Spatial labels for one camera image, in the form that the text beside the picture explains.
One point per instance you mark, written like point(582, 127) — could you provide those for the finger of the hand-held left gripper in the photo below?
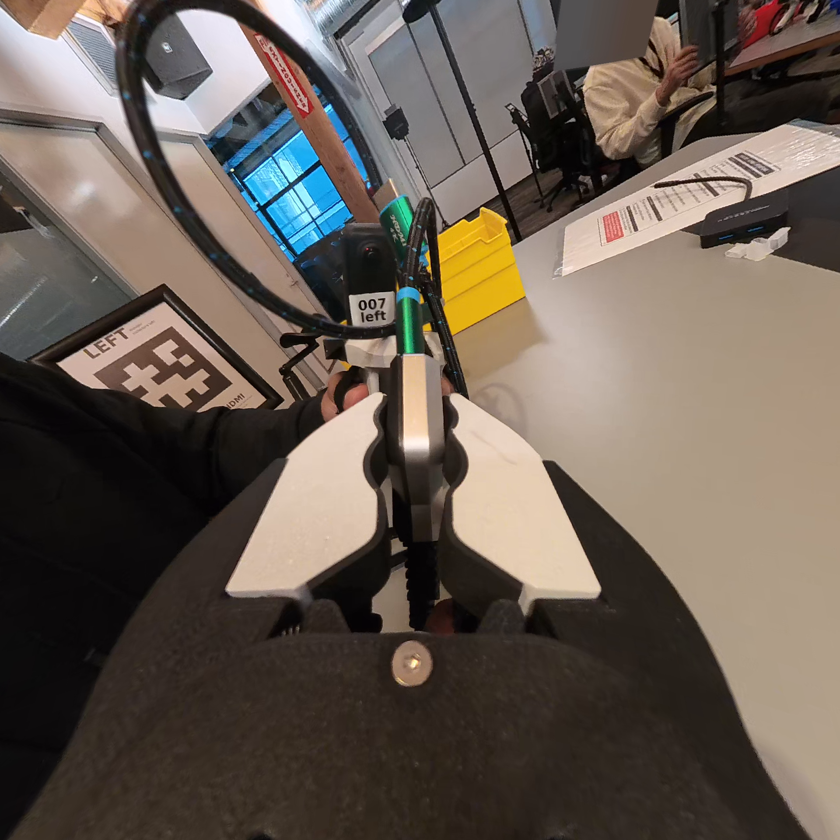
point(371, 351)
point(436, 354)

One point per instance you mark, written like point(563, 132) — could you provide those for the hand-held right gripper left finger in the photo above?
point(308, 518)

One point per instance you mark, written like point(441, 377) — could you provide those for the black chair armrest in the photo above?
point(302, 348)

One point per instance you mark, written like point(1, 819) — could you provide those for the background wooden desk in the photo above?
point(787, 46)

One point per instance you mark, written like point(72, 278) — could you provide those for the black usb hub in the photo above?
point(741, 220)

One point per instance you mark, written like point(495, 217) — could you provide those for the person's left hand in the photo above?
point(351, 397)

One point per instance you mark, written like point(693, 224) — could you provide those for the black wall speaker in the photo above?
point(177, 56)

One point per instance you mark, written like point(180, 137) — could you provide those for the wooden pillar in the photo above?
point(321, 151)

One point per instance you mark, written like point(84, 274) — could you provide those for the person's left forearm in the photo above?
point(131, 525)

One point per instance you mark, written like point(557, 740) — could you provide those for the black office chair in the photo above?
point(558, 131)

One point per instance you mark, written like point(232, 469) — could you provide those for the framed black white tag poster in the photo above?
point(164, 367)

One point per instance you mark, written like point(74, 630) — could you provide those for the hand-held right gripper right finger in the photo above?
point(518, 518)

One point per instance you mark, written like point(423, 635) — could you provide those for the printed paper sheet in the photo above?
point(590, 249)

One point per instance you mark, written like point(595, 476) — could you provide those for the black tripod with small camera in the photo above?
point(394, 124)

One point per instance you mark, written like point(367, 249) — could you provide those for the black hdmi switch box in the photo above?
point(420, 426)

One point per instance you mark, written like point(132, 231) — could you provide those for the red arrow sign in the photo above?
point(282, 75)

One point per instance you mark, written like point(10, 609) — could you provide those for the yellow plastic bin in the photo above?
point(479, 275)

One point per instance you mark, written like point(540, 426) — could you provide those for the clear plastic piece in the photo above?
point(754, 249)

